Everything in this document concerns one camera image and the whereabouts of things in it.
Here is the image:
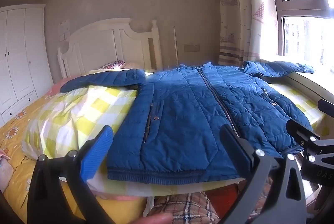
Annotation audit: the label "yellow floral bedsheet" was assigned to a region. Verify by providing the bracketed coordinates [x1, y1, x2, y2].
[0, 78, 148, 224]

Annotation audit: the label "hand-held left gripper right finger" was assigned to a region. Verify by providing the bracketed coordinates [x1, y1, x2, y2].
[220, 124, 306, 224]

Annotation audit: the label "person's left hand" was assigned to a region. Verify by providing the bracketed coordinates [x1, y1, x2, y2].
[130, 214, 173, 224]

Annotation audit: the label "thin wooden stick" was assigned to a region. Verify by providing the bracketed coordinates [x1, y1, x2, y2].
[173, 26, 179, 64]

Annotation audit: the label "white bed headboard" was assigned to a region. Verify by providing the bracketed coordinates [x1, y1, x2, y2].
[57, 18, 164, 79]

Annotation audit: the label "pink floral pillow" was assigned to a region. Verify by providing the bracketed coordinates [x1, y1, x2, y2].
[99, 60, 127, 70]

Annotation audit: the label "yellow-green checked quilt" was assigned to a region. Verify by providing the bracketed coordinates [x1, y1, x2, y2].
[22, 68, 330, 189]

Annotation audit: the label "cream window ledge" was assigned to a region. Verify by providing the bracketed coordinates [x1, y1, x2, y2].
[261, 57, 334, 120]

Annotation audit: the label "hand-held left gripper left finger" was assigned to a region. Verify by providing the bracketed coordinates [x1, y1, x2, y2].
[27, 125, 116, 224]

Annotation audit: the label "printed cream curtain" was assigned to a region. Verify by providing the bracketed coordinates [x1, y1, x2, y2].
[213, 0, 280, 68]

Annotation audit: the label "plaid pajama pants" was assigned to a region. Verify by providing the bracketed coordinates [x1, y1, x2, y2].
[145, 186, 223, 224]

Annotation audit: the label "blue quilted jacket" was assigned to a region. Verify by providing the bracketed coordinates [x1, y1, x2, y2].
[59, 62, 316, 185]

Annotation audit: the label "white wardrobe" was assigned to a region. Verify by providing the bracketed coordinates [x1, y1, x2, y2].
[0, 4, 55, 126]

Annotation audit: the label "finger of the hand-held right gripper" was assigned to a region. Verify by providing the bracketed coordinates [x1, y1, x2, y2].
[317, 99, 334, 118]
[285, 119, 321, 148]

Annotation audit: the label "window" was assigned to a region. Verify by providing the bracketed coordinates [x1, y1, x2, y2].
[262, 0, 334, 70]

